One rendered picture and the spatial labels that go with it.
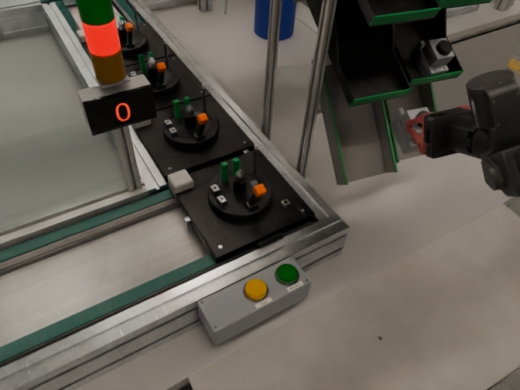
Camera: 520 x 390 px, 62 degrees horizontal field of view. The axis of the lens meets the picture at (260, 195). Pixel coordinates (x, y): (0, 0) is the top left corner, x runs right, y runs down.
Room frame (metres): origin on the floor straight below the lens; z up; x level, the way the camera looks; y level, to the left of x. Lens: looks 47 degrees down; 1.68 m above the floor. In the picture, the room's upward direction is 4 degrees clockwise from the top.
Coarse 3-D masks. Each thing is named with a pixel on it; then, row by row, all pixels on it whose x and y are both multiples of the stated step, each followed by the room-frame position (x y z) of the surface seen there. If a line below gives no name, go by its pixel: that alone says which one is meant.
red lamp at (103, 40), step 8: (112, 24) 0.63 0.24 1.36; (88, 32) 0.61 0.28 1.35; (96, 32) 0.61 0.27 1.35; (104, 32) 0.62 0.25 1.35; (112, 32) 0.63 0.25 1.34; (88, 40) 0.62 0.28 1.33; (96, 40) 0.61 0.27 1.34; (104, 40) 0.61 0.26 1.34; (112, 40) 0.62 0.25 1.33; (88, 48) 0.62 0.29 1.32; (96, 48) 0.61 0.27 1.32; (104, 48) 0.61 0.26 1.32; (112, 48) 0.62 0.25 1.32; (120, 48) 0.64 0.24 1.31
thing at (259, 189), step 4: (256, 180) 0.60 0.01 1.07; (252, 184) 0.59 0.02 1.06; (256, 184) 0.60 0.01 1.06; (260, 184) 0.59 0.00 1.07; (252, 188) 0.59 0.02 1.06; (256, 188) 0.58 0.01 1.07; (260, 188) 0.58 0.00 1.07; (264, 188) 0.58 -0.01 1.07; (256, 192) 0.57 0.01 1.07; (260, 192) 0.57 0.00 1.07; (264, 192) 0.57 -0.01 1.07; (252, 196) 0.59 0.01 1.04; (256, 196) 0.57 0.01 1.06; (260, 196) 0.57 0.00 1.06; (252, 200) 0.59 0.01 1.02; (256, 200) 0.59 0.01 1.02; (252, 204) 0.59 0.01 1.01
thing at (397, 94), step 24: (312, 0) 0.89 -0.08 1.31; (336, 24) 0.80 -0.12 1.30; (360, 24) 0.89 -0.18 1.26; (336, 48) 0.78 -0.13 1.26; (360, 48) 0.83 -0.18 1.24; (384, 48) 0.85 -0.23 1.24; (336, 72) 0.76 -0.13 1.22; (360, 72) 0.78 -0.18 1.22; (384, 72) 0.79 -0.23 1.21; (360, 96) 0.73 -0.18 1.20; (384, 96) 0.72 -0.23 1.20
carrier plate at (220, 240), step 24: (216, 168) 0.73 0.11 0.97; (240, 168) 0.74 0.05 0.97; (264, 168) 0.74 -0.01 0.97; (192, 192) 0.65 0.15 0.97; (288, 192) 0.67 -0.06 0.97; (192, 216) 0.58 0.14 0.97; (216, 216) 0.58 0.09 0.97; (264, 216) 0.59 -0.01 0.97; (288, 216) 0.60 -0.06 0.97; (312, 216) 0.61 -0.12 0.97; (216, 240) 0.52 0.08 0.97; (240, 240) 0.53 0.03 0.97
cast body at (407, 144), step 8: (400, 112) 0.67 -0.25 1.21; (408, 112) 0.63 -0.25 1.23; (416, 112) 0.63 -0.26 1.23; (424, 112) 0.63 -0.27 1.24; (400, 120) 0.64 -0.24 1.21; (408, 120) 0.62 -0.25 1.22; (392, 128) 0.65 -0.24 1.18; (400, 128) 0.63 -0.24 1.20; (416, 128) 0.60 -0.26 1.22; (400, 136) 0.63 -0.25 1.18; (408, 136) 0.61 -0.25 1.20; (400, 144) 0.62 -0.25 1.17; (408, 144) 0.60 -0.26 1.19; (408, 152) 0.61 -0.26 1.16
